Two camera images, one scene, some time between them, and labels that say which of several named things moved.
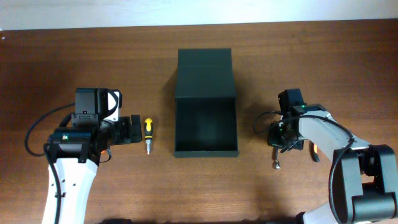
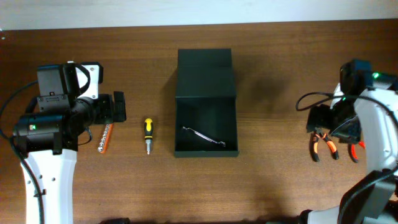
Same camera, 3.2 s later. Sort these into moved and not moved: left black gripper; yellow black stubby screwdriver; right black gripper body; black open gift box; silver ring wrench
Moved: right black gripper body; silver ring wrench; left black gripper
Not moved: yellow black stubby screwdriver; black open gift box
